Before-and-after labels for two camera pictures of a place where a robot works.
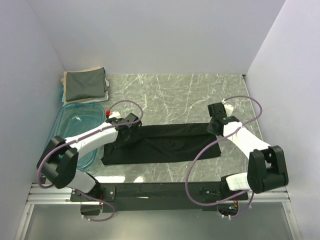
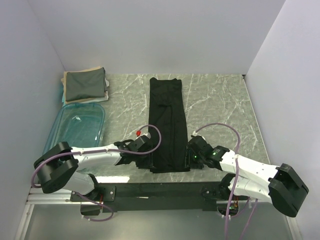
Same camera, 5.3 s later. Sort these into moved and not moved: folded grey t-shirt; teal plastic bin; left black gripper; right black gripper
Moved: left black gripper; right black gripper
Not moved: teal plastic bin; folded grey t-shirt
